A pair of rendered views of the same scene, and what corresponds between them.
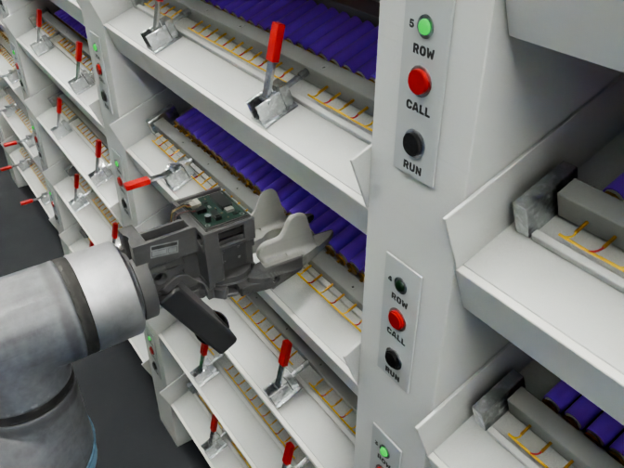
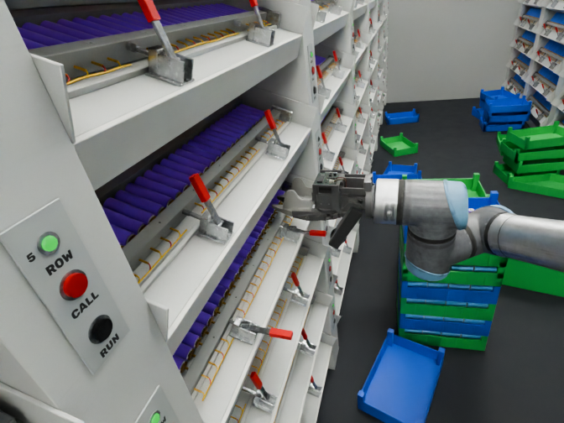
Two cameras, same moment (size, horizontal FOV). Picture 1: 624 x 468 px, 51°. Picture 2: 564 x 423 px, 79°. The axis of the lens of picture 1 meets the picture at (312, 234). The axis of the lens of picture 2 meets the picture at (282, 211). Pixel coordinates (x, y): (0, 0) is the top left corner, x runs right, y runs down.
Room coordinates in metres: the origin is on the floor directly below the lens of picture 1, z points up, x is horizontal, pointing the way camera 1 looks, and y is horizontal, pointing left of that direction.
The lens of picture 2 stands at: (0.95, 0.56, 1.18)
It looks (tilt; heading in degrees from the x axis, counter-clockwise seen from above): 31 degrees down; 236
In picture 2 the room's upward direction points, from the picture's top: 9 degrees counter-clockwise
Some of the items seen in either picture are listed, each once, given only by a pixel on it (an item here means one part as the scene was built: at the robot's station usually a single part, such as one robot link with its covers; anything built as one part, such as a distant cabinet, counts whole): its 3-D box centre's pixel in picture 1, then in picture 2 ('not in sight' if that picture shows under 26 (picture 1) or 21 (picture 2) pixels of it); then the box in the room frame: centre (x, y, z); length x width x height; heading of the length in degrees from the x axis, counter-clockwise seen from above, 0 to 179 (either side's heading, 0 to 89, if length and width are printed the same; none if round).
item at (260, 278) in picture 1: (258, 269); not in sight; (0.52, 0.05, 0.80); 0.09 x 0.05 x 0.02; 116
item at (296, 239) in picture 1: (297, 236); (297, 190); (0.54, 0.01, 0.83); 0.09 x 0.03 x 0.06; 116
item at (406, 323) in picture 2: not in sight; (439, 304); (0.00, 0.10, 0.12); 0.30 x 0.20 x 0.08; 128
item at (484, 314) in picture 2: not in sight; (441, 289); (0.00, 0.10, 0.20); 0.30 x 0.20 x 0.08; 128
